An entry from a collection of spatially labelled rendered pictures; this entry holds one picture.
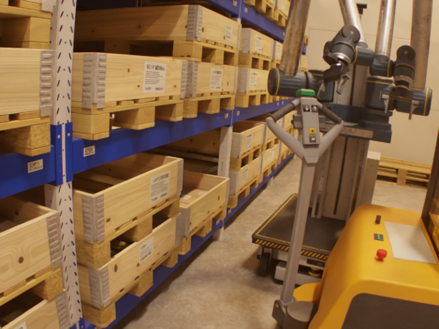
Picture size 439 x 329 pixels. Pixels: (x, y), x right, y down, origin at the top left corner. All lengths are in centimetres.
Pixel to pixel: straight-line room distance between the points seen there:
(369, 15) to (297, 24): 469
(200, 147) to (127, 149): 163
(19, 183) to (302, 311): 132
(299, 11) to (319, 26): 463
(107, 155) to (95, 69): 42
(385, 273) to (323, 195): 189
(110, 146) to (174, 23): 94
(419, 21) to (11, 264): 254
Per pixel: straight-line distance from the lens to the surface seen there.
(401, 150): 715
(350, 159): 308
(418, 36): 261
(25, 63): 118
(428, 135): 718
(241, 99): 316
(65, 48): 141
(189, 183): 319
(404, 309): 130
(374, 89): 264
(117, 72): 156
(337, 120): 173
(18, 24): 126
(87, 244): 163
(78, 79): 150
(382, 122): 266
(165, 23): 231
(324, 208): 322
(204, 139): 330
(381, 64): 227
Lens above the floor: 147
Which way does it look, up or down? 13 degrees down
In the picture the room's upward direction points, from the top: 4 degrees clockwise
